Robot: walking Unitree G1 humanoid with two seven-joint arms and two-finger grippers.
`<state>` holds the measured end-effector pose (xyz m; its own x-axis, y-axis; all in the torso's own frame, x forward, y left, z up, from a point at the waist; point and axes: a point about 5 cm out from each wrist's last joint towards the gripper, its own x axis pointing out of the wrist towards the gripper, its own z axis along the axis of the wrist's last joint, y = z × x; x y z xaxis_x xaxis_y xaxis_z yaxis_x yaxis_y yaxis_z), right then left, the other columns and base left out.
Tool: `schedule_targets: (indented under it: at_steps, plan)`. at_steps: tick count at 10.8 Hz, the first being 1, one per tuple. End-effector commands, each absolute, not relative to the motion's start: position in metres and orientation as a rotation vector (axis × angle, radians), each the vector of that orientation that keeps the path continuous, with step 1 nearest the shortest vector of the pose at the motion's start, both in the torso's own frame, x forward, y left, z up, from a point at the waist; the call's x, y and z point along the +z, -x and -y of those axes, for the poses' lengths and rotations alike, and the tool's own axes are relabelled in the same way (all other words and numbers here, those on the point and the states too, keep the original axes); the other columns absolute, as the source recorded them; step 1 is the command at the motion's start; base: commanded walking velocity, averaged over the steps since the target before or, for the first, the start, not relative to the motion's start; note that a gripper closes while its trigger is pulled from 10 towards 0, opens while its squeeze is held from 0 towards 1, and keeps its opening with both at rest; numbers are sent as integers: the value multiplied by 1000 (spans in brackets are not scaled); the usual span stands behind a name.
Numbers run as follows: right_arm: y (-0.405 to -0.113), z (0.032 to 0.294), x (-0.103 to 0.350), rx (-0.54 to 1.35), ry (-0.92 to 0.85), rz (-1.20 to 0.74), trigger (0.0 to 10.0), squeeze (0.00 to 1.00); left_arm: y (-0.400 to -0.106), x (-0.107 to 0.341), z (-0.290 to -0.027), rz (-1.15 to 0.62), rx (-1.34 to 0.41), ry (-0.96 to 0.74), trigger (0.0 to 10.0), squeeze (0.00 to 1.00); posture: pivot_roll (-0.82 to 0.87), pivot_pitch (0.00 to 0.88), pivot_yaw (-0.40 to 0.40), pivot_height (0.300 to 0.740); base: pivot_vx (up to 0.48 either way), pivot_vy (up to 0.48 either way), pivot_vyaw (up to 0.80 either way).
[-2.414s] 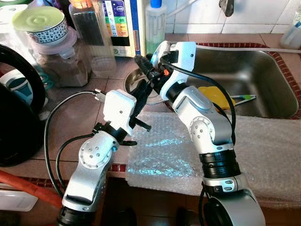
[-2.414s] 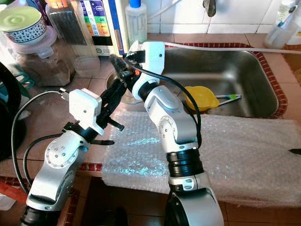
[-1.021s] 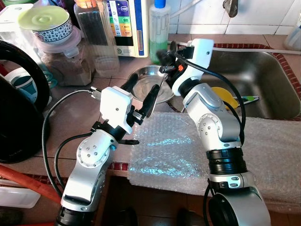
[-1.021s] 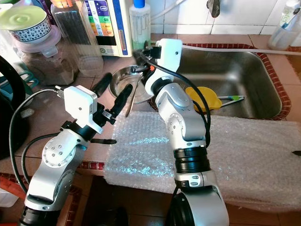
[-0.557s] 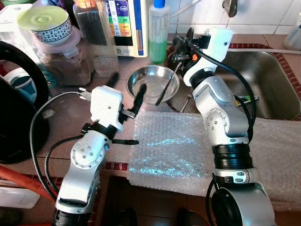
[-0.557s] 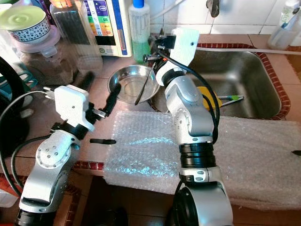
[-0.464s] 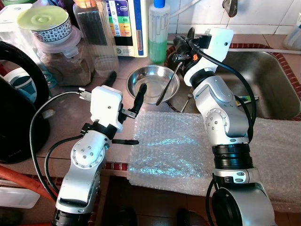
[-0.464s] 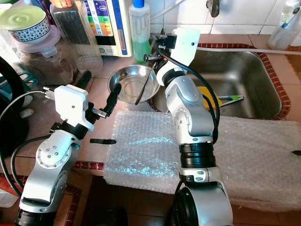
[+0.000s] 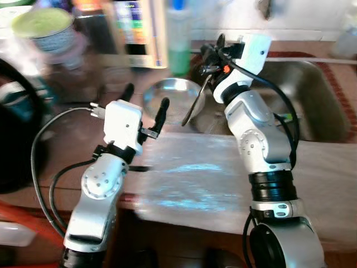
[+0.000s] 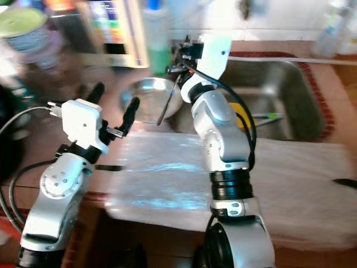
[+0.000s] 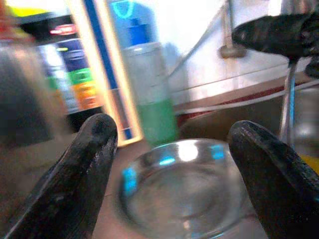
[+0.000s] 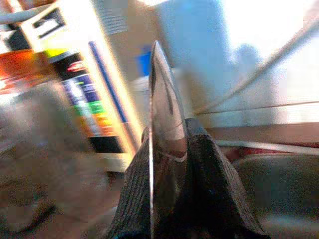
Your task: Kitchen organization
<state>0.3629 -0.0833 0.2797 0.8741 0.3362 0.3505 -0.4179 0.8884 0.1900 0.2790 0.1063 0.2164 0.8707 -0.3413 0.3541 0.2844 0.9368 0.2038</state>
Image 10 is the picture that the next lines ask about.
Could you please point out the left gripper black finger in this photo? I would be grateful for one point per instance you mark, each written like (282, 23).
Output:
(130, 114)
(96, 94)

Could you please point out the metal fork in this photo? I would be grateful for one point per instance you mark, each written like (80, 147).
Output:
(167, 106)

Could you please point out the yellow plastic bowl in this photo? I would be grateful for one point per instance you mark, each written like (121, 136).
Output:
(239, 111)

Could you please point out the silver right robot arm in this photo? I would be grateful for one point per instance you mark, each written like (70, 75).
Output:
(223, 134)

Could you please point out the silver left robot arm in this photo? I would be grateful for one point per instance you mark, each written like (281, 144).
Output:
(58, 184)

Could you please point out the round stainless steel bowl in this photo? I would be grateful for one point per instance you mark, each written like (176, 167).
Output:
(145, 95)

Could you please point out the green dish soap bottle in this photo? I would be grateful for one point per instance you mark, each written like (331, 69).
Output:
(155, 50)

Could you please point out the pink-lidded jar with brown contents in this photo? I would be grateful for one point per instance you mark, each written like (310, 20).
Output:
(50, 72)

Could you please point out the white water purifier appliance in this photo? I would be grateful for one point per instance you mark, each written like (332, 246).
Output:
(114, 33)

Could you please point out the dark metal faucet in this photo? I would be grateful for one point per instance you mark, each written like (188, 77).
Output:
(244, 8)

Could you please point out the tall clear storage jar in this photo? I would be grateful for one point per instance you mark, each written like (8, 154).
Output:
(72, 30)

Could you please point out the clear bubble wrap sheet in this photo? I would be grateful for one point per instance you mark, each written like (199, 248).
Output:
(173, 178)

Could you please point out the patterned tin with yellow lid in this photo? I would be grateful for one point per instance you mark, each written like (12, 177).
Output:
(25, 28)

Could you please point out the large black appliance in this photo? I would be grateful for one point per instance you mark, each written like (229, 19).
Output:
(8, 139)

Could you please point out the stainless steel sink basin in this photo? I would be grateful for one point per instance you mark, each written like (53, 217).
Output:
(284, 89)

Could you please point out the black pen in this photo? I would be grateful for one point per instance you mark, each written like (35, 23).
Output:
(346, 182)

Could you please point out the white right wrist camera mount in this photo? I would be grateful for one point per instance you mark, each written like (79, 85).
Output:
(215, 53)

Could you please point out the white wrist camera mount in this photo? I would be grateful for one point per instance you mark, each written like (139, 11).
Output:
(215, 53)
(82, 125)

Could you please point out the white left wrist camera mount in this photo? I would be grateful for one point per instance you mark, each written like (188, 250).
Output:
(82, 125)

